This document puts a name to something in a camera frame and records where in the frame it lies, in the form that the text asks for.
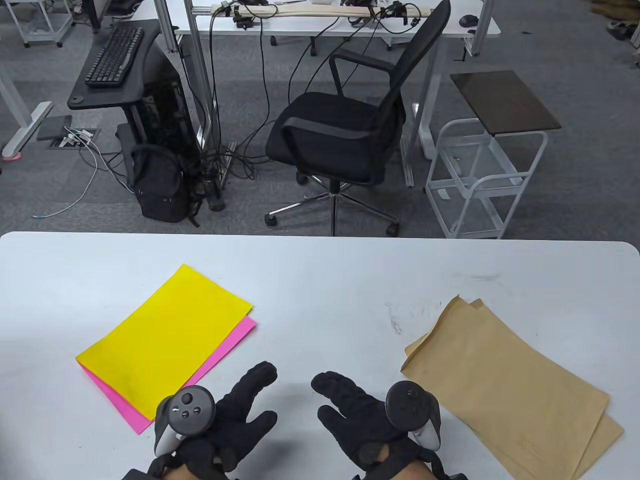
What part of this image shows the person's right hand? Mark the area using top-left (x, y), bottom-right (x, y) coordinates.
top-left (311, 371), bottom-right (443, 476)

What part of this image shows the person's left hand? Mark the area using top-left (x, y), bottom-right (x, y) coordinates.
top-left (148, 361), bottom-right (279, 480)

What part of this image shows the pink paper sheet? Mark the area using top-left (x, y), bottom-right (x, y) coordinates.
top-left (77, 316), bottom-right (257, 435)

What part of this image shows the yellow paper sheet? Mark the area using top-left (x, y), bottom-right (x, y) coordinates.
top-left (75, 264), bottom-right (254, 422)

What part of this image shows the brown paper envelope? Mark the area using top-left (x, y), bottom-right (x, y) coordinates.
top-left (404, 298), bottom-right (625, 480)
top-left (401, 295), bottom-right (611, 480)

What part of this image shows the person's right forearm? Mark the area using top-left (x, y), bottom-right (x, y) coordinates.
top-left (370, 462), bottom-right (431, 480)

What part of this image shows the person's left forearm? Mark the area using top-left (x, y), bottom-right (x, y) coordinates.
top-left (165, 465), bottom-right (211, 480)

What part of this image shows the grey left hand controller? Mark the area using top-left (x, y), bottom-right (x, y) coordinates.
top-left (154, 385), bottom-right (217, 458)

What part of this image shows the grey hand controller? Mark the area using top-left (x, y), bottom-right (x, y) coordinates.
top-left (154, 385), bottom-right (217, 458)
top-left (385, 381), bottom-right (442, 451)

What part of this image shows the grey right hand controller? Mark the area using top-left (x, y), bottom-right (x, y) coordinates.
top-left (385, 381), bottom-right (442, 451)

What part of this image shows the black water bottle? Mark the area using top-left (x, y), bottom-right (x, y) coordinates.
top-left (202, 167), bottom-right (227, 212)

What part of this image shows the black backpack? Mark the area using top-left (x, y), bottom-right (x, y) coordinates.
top-left (129, 144), bottom-right (203, 228)

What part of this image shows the white rolling cart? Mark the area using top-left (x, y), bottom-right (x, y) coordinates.
top-left (425, 118), bottom-right (549, 240)

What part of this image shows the black office chair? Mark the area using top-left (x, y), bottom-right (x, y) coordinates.
top-left (264, 0), bottom-right (452, 238)

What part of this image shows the floor socket box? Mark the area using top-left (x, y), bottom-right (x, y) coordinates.
top-left (47, 128), bottom-right (102, 151)

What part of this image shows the black computer tower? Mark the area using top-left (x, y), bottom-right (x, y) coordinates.
top-left (140, 50), bottom-right (201, 166)

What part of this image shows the grey floor plate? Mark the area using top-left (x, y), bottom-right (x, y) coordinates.
top-left (36, 115), bottom-right (74, 142)

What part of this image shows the dark brown board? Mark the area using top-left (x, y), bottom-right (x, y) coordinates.
top-left (450, 70), bottom-right (562, 137)

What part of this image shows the black keyboard stand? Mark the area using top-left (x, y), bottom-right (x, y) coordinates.
top-left (67, 19), bottom-right (173, 166)

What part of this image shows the white desk leg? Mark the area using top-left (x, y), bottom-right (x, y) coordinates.
top-left (0, 65), bottom-right (53, 158)

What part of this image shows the black keyboard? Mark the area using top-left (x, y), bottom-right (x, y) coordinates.
top-left (84, 26), bottom-right (145, 89)

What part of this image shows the white office desk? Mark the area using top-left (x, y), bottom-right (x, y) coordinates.
top-left (127, 0), bottom-right (502, 161)

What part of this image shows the white wheeled trolley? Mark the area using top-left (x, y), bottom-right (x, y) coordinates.
top-left (4, 0), bottom-right (76, 49)

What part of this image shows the dark shoe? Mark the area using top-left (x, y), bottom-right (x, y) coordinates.
top-left (606, 20), bottom-right (640, 41)

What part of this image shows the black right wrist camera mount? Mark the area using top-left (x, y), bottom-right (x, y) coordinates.
top-left (430, 460), bottom-right (468, 480)

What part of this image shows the white cable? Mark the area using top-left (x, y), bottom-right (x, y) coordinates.
top-left (32, 145), bottom-right (101, 220)

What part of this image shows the aluminium frame post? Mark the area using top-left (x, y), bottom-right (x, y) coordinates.
top-left (154, 0), bottom-right (179, 54)
top-left (182, 0), bottom-right (221, 148)
top-left (467, 0), bottom-right (495, 57)

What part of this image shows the tangle of black cables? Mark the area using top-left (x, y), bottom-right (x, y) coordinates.
top-left (200, 5), bottom-right (331, 181)

